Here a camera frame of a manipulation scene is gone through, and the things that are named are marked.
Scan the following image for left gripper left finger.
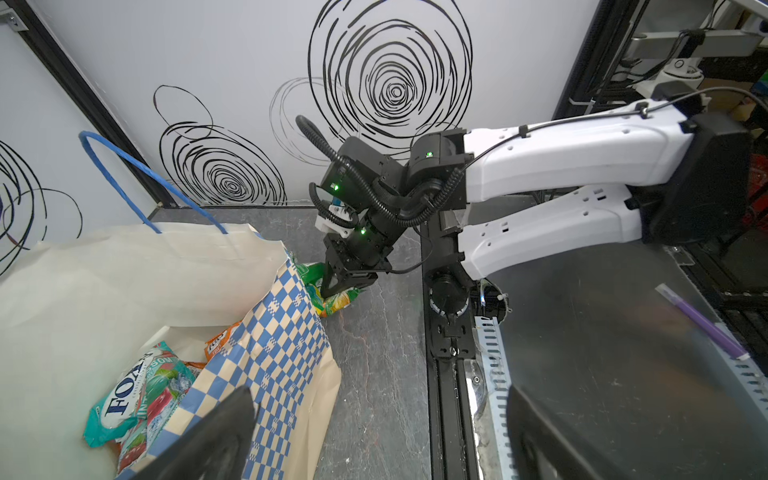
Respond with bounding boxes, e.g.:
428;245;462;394
135;386;258;479

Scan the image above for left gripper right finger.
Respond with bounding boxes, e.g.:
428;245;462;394
506;385;606;479

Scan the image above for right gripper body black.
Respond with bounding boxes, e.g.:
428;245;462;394
320;179;397;277

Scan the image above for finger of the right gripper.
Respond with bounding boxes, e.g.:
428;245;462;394
339;271;378;292
320;263;345;299

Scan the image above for green snack packet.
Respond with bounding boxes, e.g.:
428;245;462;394
295;261;364;318

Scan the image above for teal Fox's candy bag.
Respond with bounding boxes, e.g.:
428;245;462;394
83;341;196;475

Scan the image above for orange snack packet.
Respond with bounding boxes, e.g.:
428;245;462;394
204;322;241;361

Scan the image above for checkered paper bag blue handles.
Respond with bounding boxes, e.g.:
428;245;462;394
0;130;343;480

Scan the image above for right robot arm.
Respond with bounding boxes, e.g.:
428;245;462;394
296;83;753;306

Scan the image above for purple pen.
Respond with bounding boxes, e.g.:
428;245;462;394
655;283;751;361

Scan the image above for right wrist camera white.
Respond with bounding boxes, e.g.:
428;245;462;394
315;200;358;238

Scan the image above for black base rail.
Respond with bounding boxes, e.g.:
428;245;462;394
421;214;479;479

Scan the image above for grey slotted cable duct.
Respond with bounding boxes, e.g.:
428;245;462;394
467;316;519;479

